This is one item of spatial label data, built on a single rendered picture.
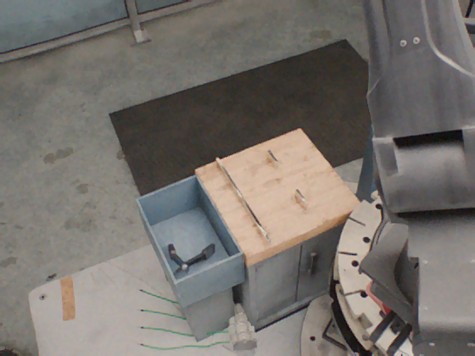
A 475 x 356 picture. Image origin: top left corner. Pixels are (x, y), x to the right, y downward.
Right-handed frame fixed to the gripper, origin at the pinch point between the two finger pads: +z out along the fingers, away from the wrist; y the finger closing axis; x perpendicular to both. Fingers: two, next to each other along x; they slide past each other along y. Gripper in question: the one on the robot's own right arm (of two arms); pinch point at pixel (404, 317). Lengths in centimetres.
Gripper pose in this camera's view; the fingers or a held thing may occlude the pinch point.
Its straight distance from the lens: 56.7
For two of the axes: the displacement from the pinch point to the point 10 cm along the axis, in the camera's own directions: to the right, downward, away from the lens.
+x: 7.1, -5.8, 4.1
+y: 7.1, 5.5, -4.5
